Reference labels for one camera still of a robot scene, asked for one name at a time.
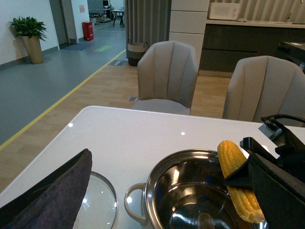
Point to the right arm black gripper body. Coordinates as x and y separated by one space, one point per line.
291 149

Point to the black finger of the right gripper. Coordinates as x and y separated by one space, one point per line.
240 178
251 146

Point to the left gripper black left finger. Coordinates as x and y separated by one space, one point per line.
54 202

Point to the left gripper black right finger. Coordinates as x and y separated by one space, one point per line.
280 195

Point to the yellow corn cob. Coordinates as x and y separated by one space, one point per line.
245 203

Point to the glass pot lid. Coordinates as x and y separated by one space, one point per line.
99 206

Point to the stainless steel pot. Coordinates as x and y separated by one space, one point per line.
185 190

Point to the right beige dining chair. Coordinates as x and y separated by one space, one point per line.
263 86

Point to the beige dining chair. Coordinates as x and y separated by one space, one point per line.
167 75
263 86

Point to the black appliance cabinet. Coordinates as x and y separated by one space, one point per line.
293 52

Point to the dark kitchen counter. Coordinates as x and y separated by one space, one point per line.
224 44

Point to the left beige dining chair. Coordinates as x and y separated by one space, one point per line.
167 75

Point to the white microwave oven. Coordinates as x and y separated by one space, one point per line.
224 11

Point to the white pillar cabinet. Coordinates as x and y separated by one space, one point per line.
187 23

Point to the woven laundry basket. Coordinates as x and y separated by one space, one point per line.
135 51

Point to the potted green plant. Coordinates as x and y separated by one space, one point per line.
31 32

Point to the red cabinet box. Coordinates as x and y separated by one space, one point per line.
87 28

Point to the distant black table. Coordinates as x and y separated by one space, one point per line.
118 14

